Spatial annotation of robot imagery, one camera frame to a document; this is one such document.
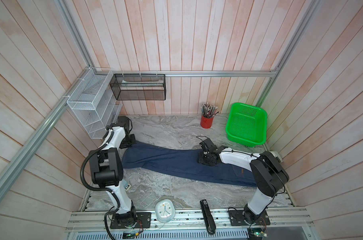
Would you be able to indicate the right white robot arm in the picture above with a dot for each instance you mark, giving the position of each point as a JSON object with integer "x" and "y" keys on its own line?
{"x": 268, "y": 173}

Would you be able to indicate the green plastic basket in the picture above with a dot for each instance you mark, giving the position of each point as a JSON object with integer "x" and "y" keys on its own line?
{"x": 247, "y": 125}

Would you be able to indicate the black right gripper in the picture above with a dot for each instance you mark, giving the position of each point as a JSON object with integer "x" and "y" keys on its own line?
{"x": 199, "y": 160}

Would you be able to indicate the white tape roll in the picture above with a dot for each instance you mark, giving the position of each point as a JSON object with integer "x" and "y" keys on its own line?
{"x": 278, "y": 155}

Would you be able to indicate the black mesh wall basket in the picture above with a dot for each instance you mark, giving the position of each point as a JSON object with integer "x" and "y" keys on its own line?
{"x": 138, "y": 87}

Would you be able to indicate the black remote control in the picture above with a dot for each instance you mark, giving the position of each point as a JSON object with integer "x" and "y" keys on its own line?
{"x": 208, "y": 218}

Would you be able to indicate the horizontal aluminium frame rail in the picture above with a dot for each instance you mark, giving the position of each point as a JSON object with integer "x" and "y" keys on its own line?
{"x": 213, "y": 74}

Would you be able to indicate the vertical aluminium post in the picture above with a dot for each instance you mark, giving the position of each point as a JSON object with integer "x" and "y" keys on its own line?
{"x": 294, "y": 41}
{"x": 67, "y": 16}

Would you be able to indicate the blue denim trousers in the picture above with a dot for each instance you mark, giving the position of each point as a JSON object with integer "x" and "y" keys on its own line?
{"x": 184, "y": 164}

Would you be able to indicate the left vertical aluminium post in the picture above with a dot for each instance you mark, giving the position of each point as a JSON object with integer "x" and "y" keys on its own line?
{"x": 67, "y": 16}

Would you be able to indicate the white wire mesh shelf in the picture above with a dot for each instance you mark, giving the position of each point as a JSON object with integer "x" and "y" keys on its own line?
{"x": 92, "y": 101}

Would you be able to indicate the right vertical aluminium post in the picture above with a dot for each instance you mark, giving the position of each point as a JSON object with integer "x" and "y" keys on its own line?
{"x": 294, "y": 41}

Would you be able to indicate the left aluminium frame rail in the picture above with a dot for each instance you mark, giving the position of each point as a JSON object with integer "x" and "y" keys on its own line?
{"x": 18, "y": 163}

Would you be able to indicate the red metal pencil cup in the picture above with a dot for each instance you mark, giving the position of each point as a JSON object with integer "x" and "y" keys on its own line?
{"x": 206, "y": 123}

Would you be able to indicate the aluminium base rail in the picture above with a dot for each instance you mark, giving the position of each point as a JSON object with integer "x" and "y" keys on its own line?
{"x": 281, "y": 223}

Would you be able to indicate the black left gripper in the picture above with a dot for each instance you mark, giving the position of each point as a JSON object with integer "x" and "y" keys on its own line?
{"x": 133, "y": 141}

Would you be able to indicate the white round alarm clock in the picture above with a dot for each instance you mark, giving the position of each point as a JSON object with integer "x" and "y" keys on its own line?
{"x": 164, "y": 211}

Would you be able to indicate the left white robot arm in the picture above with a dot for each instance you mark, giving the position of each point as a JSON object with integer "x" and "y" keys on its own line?
{"x": 102, "y": 170}

